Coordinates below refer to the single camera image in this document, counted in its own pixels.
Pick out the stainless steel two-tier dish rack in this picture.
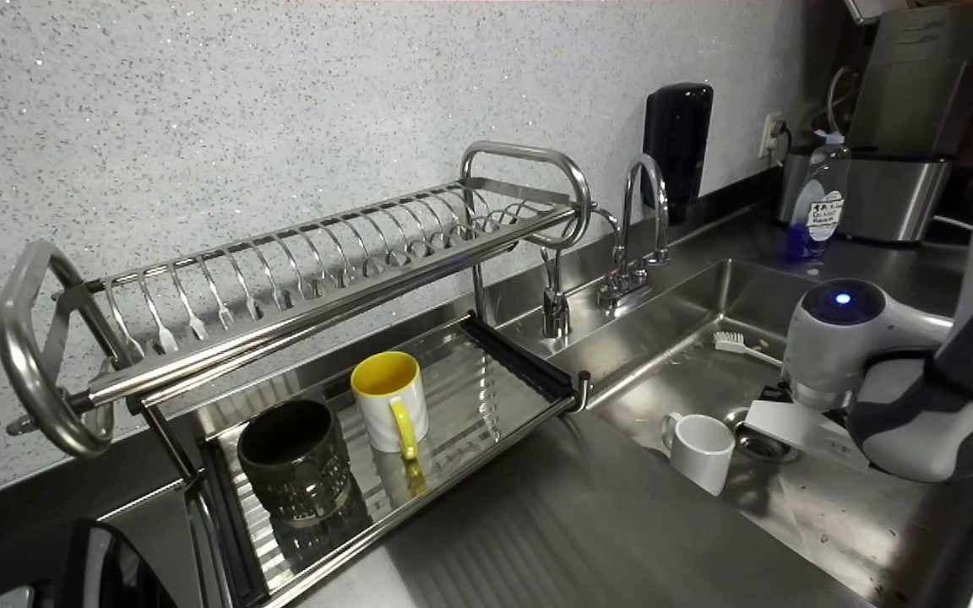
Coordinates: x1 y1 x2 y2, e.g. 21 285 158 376
0 140 601 608

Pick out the metal sink drain strainer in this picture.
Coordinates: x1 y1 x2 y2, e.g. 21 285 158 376
732 428 794 462

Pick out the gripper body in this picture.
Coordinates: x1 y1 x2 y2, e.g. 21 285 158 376
740 383 855 459

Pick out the grey coffee machine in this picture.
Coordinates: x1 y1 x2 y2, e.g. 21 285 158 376
845 0 973 161

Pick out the blue dish soap bottle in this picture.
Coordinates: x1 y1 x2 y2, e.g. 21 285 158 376
785 130 850 268

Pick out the tall chrome gooseneck faucet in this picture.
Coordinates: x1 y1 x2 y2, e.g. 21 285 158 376
595 153 673 318

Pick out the plain white mug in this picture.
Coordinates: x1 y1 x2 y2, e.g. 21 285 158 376
659 410 740 499

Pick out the stainless steel sink basin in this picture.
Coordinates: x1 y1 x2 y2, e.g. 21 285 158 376
574 255 973 608

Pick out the stainless steel container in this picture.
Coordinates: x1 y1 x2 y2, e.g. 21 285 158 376
776 149 954 246

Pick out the white dish brush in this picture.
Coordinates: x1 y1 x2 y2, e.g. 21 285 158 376
714 327 786 364

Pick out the small chrome tap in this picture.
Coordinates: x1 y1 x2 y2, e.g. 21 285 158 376
534 206 624 353

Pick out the white wall outlet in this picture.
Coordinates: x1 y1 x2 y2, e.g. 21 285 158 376
758 108 790 161

